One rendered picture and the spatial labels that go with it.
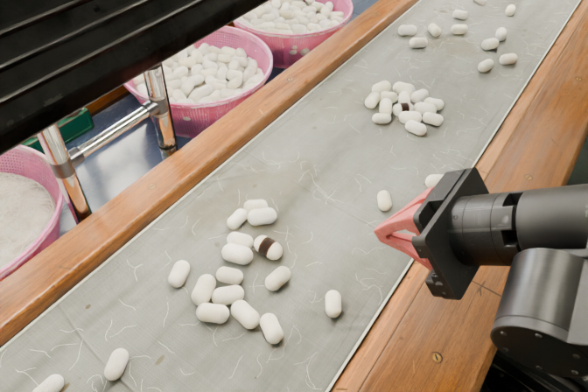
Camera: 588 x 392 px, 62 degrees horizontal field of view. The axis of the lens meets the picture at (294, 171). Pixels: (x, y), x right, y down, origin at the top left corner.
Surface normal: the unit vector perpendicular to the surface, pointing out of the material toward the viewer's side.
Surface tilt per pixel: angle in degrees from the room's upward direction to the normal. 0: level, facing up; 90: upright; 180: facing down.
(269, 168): 0
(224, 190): 0
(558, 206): 49
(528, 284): 41
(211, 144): 0
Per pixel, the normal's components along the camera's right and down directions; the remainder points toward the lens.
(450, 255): 0.62, -0.13
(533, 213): -0.76, -0.36
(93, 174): 0.02, -0.72
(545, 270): -0.47, -0.69
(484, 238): -0.75, 0.21
